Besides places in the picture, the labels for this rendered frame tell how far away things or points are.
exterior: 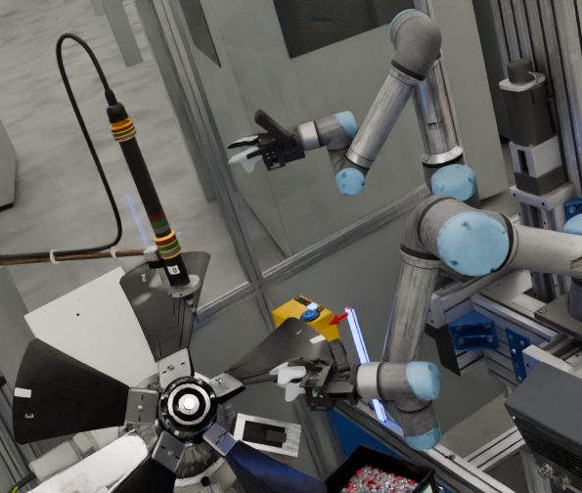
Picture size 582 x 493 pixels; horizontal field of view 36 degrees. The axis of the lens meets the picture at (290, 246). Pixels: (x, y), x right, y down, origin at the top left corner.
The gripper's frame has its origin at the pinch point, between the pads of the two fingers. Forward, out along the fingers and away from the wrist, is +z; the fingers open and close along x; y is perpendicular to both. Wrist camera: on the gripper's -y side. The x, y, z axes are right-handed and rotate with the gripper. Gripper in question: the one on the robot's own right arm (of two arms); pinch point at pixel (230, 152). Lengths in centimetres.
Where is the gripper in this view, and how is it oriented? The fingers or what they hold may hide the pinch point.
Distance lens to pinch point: 247.8
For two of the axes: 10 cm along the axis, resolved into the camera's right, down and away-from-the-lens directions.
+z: -9.6, 2.7, 0.9
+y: 2.7, 8.0, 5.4
